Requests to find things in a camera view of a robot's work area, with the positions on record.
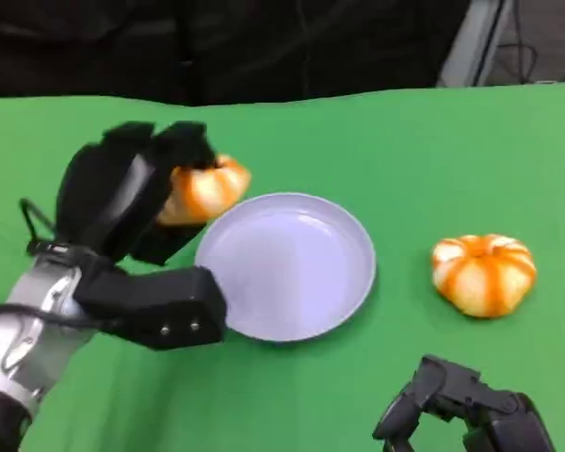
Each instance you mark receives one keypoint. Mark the grey metal post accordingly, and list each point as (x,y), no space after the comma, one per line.
(478,42)

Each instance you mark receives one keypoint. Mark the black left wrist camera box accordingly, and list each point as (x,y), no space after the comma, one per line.
(155,306)

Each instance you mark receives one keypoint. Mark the orange white toy bread roll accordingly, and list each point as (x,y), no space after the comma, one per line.
(207,188)
(482,278)

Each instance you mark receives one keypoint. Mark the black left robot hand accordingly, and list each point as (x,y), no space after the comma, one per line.
(103,198)

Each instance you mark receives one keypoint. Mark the lilac plate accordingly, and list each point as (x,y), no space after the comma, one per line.
(292,268)

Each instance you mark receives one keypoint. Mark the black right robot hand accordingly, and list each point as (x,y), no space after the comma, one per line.
(499,414)

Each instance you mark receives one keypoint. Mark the black backdrop curtain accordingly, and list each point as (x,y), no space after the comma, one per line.
(146,47)

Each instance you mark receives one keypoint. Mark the green table cloth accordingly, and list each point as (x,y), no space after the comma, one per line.
(358,141)

